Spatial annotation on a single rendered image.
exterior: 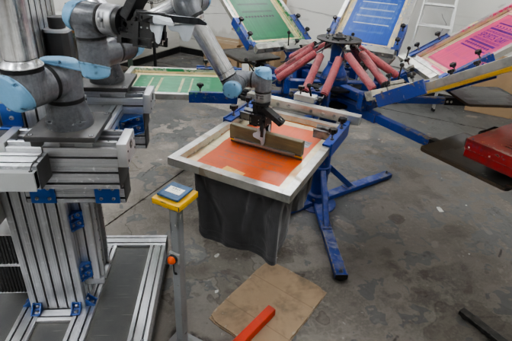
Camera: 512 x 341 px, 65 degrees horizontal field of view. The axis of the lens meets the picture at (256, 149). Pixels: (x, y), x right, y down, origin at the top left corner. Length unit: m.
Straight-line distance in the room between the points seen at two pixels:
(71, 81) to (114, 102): 0.53
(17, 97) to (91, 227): 0.84
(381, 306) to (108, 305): 1.50
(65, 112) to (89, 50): 0.37
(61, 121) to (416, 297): 2.17
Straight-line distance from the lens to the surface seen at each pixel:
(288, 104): 2.37
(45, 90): 1.36
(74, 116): 1.46
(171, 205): 1.57
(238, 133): 1.98
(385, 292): 2.71
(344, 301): 2.58
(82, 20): 1.12
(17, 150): 1.57
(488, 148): 2.02
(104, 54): 1.15
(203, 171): 1.72
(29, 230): 2.04
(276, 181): 1.71
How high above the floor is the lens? 1.84
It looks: 27 degrees down
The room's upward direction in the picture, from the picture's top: 3 degrees clockwise
